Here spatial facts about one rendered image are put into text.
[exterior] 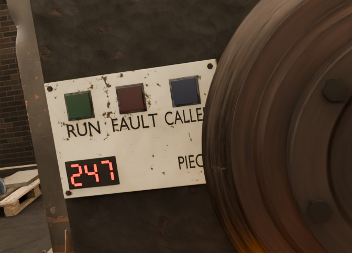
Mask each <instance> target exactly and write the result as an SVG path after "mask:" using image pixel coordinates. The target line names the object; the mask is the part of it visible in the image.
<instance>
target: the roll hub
mask: <svg viewBox="0 0 352 253"><path fill-rule="evenodd" d="M333 78H342V79H343V80H344V82H345V83H346V84H347V86H348V87H349V91H348V93H347V95H346V97H345V99H344V101H339V102H329V101H328V100H327V98H326V97H325V96H324V94H323V93H322V92H321V90H322V88H323V86H324V84H325V82H326V79H333ZM286 162H287V172H288V177H289V182H290V186H291V190H292V193H293V195H294V198H295V201H296V204H297V206H298V209H299V211H300V214H301V216H302V218H303V220H304V222H305V224H306V226H307V228H308V229H309V231H310V232H311V234H312V236H313V237H314V238H315V240H316V241H317V242H318V244H319V245H320V246H321V247H322V248H323V250H324V251H325V252H326V253H352V40H351V41H350V42H348V43H347V44H345V45H344V46H342V47H341V48H340V49H338V50H337V51H336V52H335V53H334V54H332V55H331V56H330V57H329V58H328V59H327V60H326V61H325V62H324V63H323V64H322V65H321V66H320V67H319V69H318V70H317V71H316V72H315V73H314V75H313V76H312V77H311V79H310V80H309V82H308V83H307V85H306V86H305V88H304V90H303V92H302V93H301V95H300V97H299V99H298V101H297V103H296V106H295V108H294V111H293V114H292V117H291V120H290V124H289V129H288V135H287V145H286ZM317 200H325V201H326V203H327V204H328V205H329V206H330V208H331V209H332V210H333V213H332V215H331V217H330V219H329V221H328V223H321V224H314V223H313V222H312V220H311V219H310V218H309V216H308V215H307V213H306V211H307V209H308V207H309V204H310V202H311V201H317Z"/></svg>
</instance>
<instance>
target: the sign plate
mask: <svg viewBox="0 0 352 253"><path fill-rule="evenodd" d="M216 67H217V63H216V59H211V60H204V61H197V62H189V63H182V64H175V65H168V66H163V67H156V68H149V69H142V70H135V71H127V72H120V73H113V74H106V75H98V76H91V77H86V78H79V79H72V80H65V81H58V82H51V83H45V84H44V86H45V92H46V98H47V103H48V109H49V115H50V121H51V127H52V132H53V138H54V144H55V148H56V153H57V159H58V165H59V171H60V177H61V182H62V188H63V194H64V198H65V199H68V198H73V197H83V196H93V195H102V194H112V193H122V192H132V191H141V190H151V189H161V188H171V187H176V186H186V185H196V184H205V183H206V181H205V176H204V170H203V161H202V122H203V114H204V107H205V102H206V98H207V94H208V90H209V87H210V83H211V80H212V77H213V75H214V72H215V69H216ZM189 78H195V80H196V87H197V95H198V99H199V102H198V103H191V104H182V105H174V102H173V95H172V88H171V81H174V80H181V79H189ZM137 85H141V89H142V95H143V99H144V106H145V109H143V110H138V111H130V112H122V113H121V111H120V105H119V98H118V92H117V89H118V88H122V87H130V86H137ZM87 92H88V93H89V97H90V102H91V109H92V115H93V116H91V117H83V118H75V119H69V114H68V108H67V102H66V98H65V96H66V95H73V94H80V93H87ZM102 161H109V163H112V170H110V167H109V163H102ZM73 164H78V165H79V166H81V170H82V173H80V171H79V167H71V165H73ZM94 164H95V165H96V168H97V172H95V170H94ZM84 166H87V173H85V168H84ZM89 172H95V174H98V180H99V181H96V176H95V174H92V175H88V173H89ZM111 172H113V175H114V180H112V177H111ZM73 174H80V176H77V177H73ZM71 177H73V179H74V184H78V183H81V184H82V185H81V186H75V185H74V184H72V181H71Z"/></svg>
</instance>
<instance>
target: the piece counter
mask: <svg viewBox="0 0 352 253"><path fill-rule="evenodd" d="M102 163H109V161H102ZM71 167H79V171H80V173H82V170H81V166H79V165H78V164H73V165H71ZM109 167H110V170H112V163H109ZM84 168H85V173H87V166H84ZM94 170H95V172H97V168H96V165H95V164H94ZM95 172H89V173H88V175H92V174H95ZM77 176H80V174H73V177H77ZM95 176H96V181H99V180H98V174H95ZM73 177H71V181H72V184H74V179H73ZM111 177H112V180H114V175H113V172H111ZM74 185H75V186H81V185H82V184H81V183H78V184H74Z"/></svg>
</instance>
